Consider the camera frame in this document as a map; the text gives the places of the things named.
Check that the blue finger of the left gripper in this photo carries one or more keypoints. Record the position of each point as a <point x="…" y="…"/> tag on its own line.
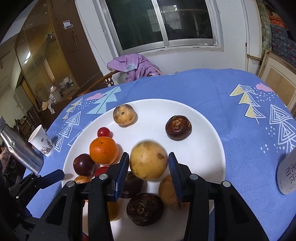
<point x="32" y="183"/>

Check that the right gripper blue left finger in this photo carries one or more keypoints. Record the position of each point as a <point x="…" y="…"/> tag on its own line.
<point x="117" y="174"/>

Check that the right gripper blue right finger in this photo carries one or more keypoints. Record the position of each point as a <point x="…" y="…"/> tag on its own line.
<point x="179" y="174"/>

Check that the yellow round pear fruit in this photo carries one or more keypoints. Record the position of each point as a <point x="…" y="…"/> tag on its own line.
<point x="148" y="160"/>

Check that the orange mandarin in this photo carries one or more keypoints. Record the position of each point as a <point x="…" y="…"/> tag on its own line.
<point x="103" y="151"/>

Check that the silver metal bottle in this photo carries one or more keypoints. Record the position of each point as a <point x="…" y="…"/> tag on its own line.
<point x="20" y="149"/>

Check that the white oval plate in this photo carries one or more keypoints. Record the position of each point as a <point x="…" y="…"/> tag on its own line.
<point x="202" y="152"/>

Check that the dark red plum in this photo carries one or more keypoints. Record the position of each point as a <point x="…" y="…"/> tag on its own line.
<point x="84" y="165"/>

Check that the white paper cup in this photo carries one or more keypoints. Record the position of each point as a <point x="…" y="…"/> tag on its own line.
<point x="41" y="141"/>

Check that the small red cherry tomato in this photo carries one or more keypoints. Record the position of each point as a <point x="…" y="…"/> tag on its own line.
<point x="104" y="132"/>

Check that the small speckled yellow fruit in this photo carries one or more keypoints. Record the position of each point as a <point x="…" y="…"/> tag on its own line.
<point x="124" y="115"/>

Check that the blue patterned tablecloth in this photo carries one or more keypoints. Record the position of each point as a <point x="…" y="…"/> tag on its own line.
<point x="256" y="128"/>

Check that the wooden chair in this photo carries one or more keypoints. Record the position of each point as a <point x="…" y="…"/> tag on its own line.
<point x="104" y="82"/>

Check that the white beverage can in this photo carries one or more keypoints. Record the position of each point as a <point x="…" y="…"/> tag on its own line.
<point x="286" y="174"/>

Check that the purple jacket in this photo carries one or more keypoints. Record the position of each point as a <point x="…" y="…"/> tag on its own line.
<point x="135" y="66"/>

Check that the wooden glass cabinet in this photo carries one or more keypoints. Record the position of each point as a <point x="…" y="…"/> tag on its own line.
<point x="53" y="51"/>

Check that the sliding window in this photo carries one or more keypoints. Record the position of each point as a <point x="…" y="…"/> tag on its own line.
<point x="146" y="26"/>

